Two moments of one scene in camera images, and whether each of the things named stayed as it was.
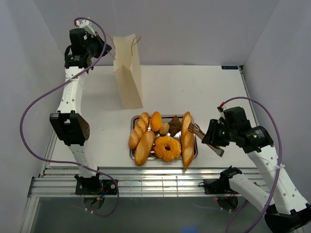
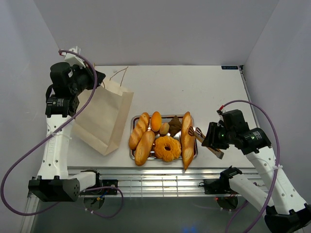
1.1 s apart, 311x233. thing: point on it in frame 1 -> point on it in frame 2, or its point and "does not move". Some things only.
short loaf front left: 144,147 does not move
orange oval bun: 156,121 does not move
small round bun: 164,128 does not move
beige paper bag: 127,71 -> 103,125
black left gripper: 101,43 -> 88,71
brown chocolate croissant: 175,126 does not move
